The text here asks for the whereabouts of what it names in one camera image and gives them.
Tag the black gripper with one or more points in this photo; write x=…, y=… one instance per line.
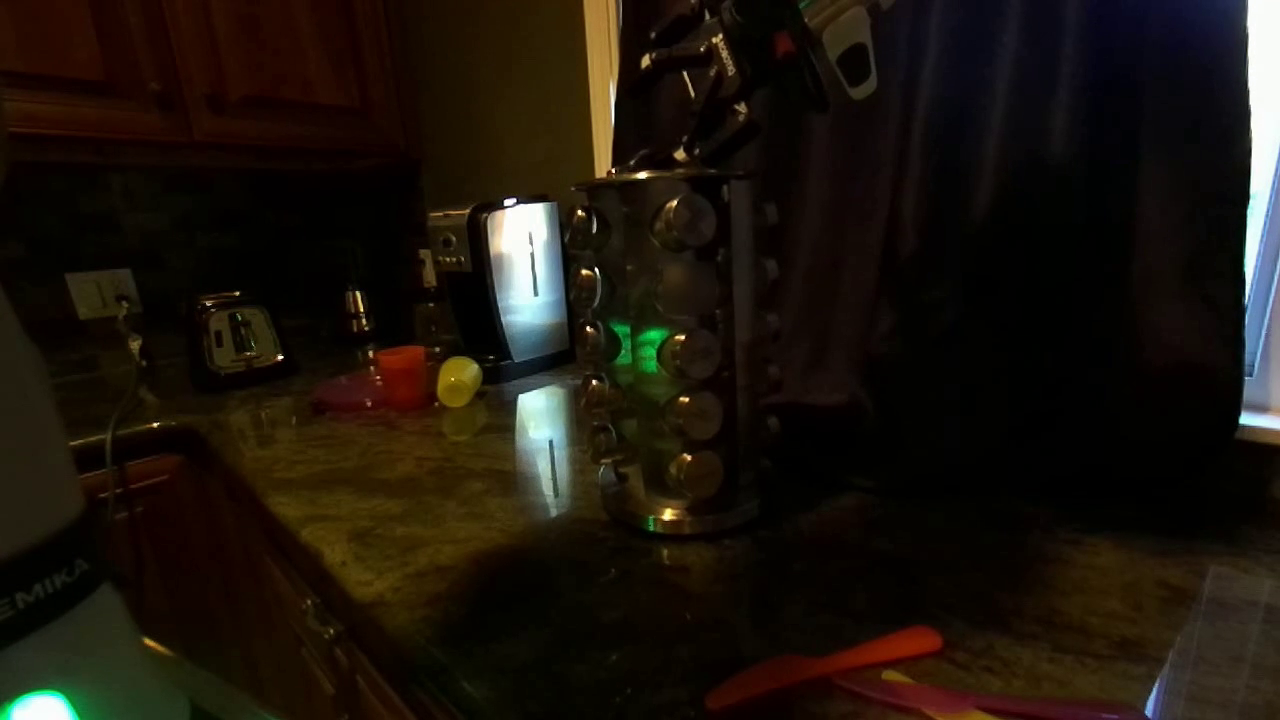
x=771, y=53

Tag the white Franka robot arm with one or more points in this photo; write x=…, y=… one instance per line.
x=34, y=464

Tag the stainless steel coffee maker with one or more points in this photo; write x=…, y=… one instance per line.
x=523, y=280

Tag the dark window curtain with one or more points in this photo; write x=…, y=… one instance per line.
x=1040, y=267

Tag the yellow-green plastic cup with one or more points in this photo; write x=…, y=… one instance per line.
x=456, y=382

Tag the small metal shaker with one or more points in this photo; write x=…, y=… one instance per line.
x=363, y=321

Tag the orange plastic cup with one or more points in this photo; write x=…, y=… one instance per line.
x=401, y=382

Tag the purple plastic cup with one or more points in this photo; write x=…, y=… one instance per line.
x=344, y=393

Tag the silver toaster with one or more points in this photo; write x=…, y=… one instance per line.
x=240, y=339

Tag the orange plastic spatula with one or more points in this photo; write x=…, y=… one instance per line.
x=812, y=662

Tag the brown wooden base cabinet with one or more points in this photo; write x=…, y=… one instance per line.
x=214, y=587

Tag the clear plastic container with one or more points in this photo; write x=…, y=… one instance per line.
x=1220, y=654

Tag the dark wall switch plate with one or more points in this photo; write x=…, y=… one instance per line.
x=449, y=242

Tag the brown wooden wall cabinet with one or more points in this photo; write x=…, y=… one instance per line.
x=201, y=67

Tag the white wall outlet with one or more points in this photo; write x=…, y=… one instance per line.
x=98, y=294

